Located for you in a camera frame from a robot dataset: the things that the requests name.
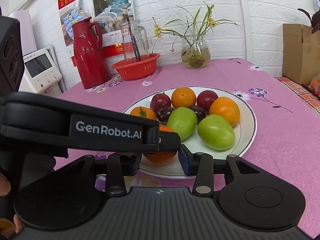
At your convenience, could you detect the green apple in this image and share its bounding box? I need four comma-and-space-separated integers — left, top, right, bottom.
167, 107, 197, 141
197, 114, 235, 151

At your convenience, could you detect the mandarin without leaf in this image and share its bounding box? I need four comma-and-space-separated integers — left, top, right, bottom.
143, 125, 177, 164

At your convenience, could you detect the mandarin with leaf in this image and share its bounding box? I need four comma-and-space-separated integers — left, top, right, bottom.
130, 106, 157, 120

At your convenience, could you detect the smooth orange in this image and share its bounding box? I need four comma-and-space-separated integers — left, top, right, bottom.
209, 96, 240, 127

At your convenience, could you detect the dark cherry plum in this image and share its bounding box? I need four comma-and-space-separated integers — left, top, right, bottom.
156, 106, 175, 124

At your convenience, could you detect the person's left hand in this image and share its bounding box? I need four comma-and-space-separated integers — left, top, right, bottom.
1, 173, 23, 239

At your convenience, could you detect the white water dispenser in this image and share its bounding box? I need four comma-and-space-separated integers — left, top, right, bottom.
19, 45, 66, 97

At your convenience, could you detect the white oval plate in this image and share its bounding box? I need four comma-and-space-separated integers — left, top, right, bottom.
123, 86, 257, 179

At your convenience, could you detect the red plum right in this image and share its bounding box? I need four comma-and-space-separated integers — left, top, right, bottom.
197, 90, 219, 114

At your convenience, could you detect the red plum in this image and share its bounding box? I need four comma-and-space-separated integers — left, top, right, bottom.
150, 93, 171, 113
197, 90, 219, 114

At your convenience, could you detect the orange on plate back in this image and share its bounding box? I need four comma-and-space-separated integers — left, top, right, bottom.
171, 87, 196, 108

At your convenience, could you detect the red plum left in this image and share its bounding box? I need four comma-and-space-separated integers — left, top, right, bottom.
150, 93, 171, 113

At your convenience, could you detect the white water purifier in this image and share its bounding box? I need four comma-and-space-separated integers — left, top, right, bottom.
9, 10, 37, 56

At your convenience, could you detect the pink floral tablecloth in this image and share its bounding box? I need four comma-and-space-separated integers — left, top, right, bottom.
61, 59, 319, 237

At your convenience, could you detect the red plastic basket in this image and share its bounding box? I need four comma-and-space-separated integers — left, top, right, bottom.
112, 53, 161, 81

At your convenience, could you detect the red thermos jug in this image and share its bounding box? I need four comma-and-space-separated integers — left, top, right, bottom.
72, 17, 111, 89

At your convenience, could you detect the glass vase with plant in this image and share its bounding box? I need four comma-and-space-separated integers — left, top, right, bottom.
150, 4, 239, 69

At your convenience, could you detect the glass pitcher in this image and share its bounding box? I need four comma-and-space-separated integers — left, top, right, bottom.
120, 18, 150, 62

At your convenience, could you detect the plaid cloth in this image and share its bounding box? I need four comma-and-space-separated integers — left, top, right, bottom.
276, 77, 319, 115

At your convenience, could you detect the clear plastic bag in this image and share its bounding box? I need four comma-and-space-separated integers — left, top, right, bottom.
308, 74, 320, 96

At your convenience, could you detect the cardboard box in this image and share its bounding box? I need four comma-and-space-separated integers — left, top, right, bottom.
283, 23, 319, 85

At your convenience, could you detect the dark purple plant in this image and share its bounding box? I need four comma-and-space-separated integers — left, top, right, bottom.
297, 8, 320, 34

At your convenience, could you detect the wall calendar poster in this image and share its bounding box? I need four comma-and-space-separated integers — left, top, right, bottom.
57, 0, 135, 64

